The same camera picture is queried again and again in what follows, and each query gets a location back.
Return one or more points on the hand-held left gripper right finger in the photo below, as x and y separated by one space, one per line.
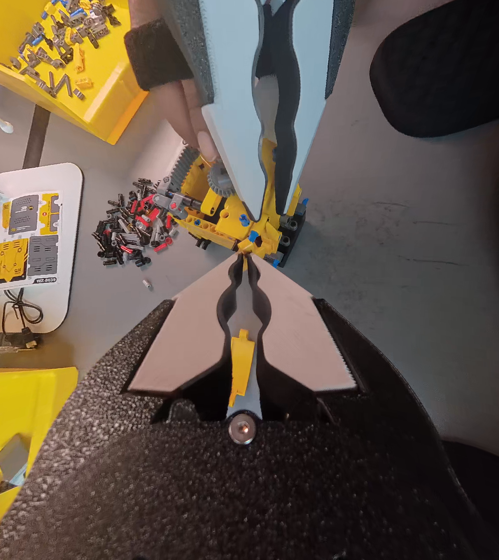
306 345

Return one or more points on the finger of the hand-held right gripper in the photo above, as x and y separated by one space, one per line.
313 65
232 87

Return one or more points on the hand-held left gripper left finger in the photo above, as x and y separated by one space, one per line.
179 345

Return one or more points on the yellow lego panel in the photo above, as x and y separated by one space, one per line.
245 262
243 367

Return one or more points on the yellow lego robot model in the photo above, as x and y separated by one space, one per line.
208 203

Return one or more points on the yellow bin with large parts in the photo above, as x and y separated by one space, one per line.
22 407

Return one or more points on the pile of lego pins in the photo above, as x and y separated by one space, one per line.
135 227

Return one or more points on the pile of small lego parts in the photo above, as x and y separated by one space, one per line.
57 39

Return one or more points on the person's right hand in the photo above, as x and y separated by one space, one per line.
192 118

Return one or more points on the yellow bin with small parts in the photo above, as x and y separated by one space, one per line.
109 87

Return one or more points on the yellow sticker sheet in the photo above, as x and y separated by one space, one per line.
22 245

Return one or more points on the grey curved panel with clip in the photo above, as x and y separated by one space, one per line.
13 461

